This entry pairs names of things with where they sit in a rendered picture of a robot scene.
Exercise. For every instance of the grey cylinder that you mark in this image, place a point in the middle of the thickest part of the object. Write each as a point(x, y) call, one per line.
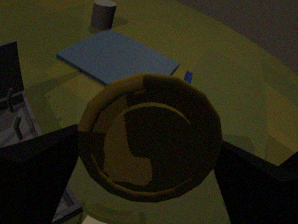
point(103, 14)

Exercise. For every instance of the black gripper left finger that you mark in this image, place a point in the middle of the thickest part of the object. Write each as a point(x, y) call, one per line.
point(34, 175)

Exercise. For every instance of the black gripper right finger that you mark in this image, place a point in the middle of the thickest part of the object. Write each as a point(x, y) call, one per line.
point(254, 190)

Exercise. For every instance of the grey dish rack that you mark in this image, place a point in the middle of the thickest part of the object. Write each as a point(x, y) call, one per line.
point(17, 122)

